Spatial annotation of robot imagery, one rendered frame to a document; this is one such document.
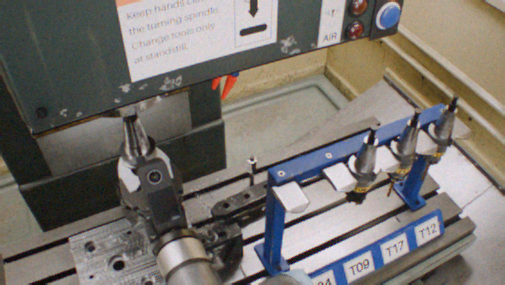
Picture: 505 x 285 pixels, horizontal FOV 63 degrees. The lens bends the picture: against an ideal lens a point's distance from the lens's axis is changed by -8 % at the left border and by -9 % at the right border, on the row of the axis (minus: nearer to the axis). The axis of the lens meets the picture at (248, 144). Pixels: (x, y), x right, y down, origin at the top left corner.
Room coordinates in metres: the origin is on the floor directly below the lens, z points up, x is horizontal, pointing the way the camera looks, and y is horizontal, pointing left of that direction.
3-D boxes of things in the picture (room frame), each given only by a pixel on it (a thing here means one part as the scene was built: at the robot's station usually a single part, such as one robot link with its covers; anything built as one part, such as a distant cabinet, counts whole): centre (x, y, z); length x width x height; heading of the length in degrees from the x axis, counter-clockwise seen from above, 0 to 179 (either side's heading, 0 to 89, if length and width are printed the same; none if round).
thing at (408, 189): (0.75, -0.45, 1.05); 0.10 x 0.05 x 0.30; 26
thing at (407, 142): (0.63, -0.33, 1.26); 0.04 x 0.04 x 0.07
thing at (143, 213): (0.41, 0.13, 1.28); 0.12 x 0.08 x 0.09; 26
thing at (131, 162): (0.53, 0.19, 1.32); 0.06 x 0.06 x 0.03
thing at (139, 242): (0.52, 0.25, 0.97); 0.29 x 0.23 x 0.05; 116
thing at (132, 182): (0.49, 0.21, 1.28); 0.09 x 0.03 x 0.06; 39
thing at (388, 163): (0.61, -0.28, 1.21); 0.07 x 0.05 x 0.01; 26
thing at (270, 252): (0.56, -0.06, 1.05); 0.10 x 0.05 x 0.30; 26
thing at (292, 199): (0.51, -0.08, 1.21); 0.07 x 0.05 x 0.01; 26
